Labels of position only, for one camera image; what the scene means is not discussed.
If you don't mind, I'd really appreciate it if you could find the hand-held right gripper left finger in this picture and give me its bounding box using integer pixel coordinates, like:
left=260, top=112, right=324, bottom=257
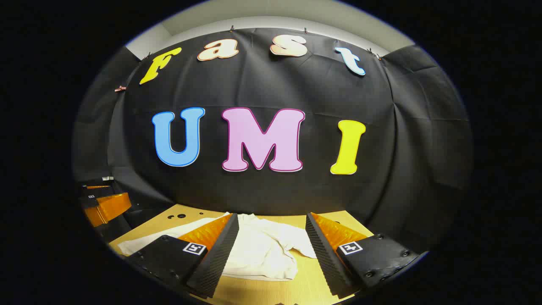
left=127, top=213, right=240, bottom=299

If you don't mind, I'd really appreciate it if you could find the black backdrop cloth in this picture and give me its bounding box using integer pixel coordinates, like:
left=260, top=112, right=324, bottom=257
left=71, top=28, right=474, bottom=255

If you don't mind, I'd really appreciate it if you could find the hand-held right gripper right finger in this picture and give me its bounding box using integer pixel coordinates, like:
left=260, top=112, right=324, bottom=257
left=305, top=212, right=420, bottom=299

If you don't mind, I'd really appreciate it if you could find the white sweatshirt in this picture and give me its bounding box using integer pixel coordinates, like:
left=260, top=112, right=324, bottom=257
left=118, top=213, right=318, bottom=281

